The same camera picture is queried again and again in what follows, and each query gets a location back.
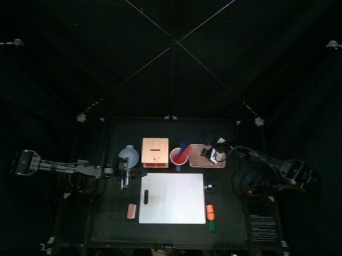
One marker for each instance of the red wooden drawer box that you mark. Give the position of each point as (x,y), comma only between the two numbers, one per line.
(156,151)

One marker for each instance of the white cutting board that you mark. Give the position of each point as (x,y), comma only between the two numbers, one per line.
(174,200)

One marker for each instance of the small metal measuring cup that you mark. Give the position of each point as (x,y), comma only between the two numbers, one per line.
(210,187)

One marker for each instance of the grey frame clamp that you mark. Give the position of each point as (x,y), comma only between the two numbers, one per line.
(333,44)
(17,42)

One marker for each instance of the green toy sushi roll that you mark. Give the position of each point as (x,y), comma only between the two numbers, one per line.
(205,152)

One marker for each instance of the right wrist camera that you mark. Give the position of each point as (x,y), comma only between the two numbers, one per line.
(224,142)

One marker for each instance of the red plastic utensil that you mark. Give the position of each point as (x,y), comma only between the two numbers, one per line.
(188,151)

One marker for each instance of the small blue block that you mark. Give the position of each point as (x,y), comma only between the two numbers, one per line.
(178,168)

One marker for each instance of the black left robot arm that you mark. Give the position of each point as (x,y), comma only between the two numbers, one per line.
(58,165)

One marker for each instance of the white text table label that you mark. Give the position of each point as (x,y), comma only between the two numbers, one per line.
(264,228)

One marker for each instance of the pink toy food piece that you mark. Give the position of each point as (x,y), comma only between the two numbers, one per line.
(131,211)

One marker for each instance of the grey vertical frame pole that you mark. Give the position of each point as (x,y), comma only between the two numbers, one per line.
(172,66)

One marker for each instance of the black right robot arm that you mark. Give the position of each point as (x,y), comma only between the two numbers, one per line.
(276,170)

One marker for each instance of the green toy vegetable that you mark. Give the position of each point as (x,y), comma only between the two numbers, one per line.
(213,226)

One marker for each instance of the orange toy carrot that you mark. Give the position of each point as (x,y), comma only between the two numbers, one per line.
(210,212)

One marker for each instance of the brown wooden board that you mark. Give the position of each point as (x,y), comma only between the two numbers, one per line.
(198,161)

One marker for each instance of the red plastic cup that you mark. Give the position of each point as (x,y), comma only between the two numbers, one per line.
(174,160)

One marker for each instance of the grey bowl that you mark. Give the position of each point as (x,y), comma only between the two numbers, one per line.
(129,155)

